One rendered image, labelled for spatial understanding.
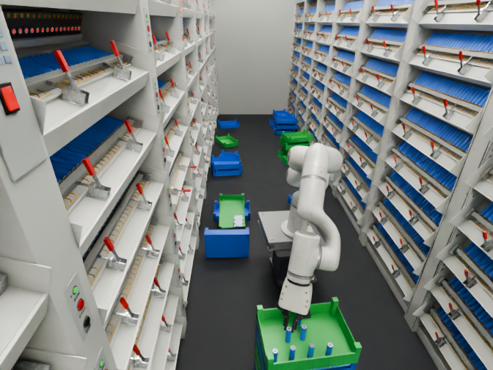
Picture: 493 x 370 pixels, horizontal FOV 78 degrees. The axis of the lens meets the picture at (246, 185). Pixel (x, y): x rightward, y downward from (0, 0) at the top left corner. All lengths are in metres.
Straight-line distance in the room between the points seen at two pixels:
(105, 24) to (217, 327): 1.46
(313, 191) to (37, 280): 0.81
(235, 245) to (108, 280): 1.40
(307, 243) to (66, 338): 0.68
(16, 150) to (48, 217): 0.11
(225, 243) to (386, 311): 1.05
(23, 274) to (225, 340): 1.36
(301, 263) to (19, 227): 0.77
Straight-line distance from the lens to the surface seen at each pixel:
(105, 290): 0.78
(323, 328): 1.24
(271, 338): 1.18
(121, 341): 0.93
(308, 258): 1.01
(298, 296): 1.06
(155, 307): 1.24
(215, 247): 2.12
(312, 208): 1.04
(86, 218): 0.66
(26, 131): 0.47
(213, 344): 1.75
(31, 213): 0.48
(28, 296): 0.53
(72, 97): 0.64
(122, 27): 1.07
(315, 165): 1.09
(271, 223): 1.91
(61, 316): 0.57
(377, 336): 1.91
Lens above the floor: 1.45
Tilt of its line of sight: 28 degrees down
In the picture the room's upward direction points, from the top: 1 degrees clockwise
